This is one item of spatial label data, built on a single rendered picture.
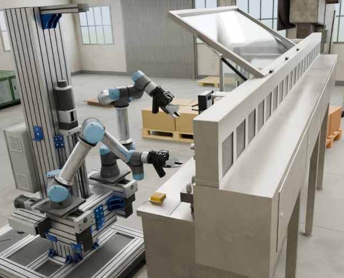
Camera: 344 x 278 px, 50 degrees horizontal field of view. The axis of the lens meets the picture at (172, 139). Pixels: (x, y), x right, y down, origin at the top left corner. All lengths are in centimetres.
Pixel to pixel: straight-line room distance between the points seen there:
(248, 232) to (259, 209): 9
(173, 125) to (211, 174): 460
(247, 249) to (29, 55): 181
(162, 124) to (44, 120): 347
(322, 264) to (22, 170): 240
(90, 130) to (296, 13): 691
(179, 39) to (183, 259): 910
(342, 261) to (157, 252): 167
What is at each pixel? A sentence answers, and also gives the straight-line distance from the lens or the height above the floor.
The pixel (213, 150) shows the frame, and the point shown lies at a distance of 112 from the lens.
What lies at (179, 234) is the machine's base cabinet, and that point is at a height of 80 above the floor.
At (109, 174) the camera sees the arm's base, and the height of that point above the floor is 84.
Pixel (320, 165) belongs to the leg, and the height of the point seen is 29.
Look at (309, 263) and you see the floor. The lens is 328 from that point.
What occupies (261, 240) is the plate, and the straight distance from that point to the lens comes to 120.
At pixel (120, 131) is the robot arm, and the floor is 114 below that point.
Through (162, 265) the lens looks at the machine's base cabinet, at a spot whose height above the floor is 56.
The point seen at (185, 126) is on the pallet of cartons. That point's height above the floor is 25.
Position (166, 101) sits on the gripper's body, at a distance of 214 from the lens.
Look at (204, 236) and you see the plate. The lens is 126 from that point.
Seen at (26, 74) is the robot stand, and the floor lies 163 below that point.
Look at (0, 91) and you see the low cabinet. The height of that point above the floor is 42.
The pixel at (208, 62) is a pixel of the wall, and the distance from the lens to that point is 1057.
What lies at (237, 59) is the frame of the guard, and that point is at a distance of 175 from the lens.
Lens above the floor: 197
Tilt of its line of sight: 20 degrees down
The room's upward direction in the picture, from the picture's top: 4 degrees counter-clockwise
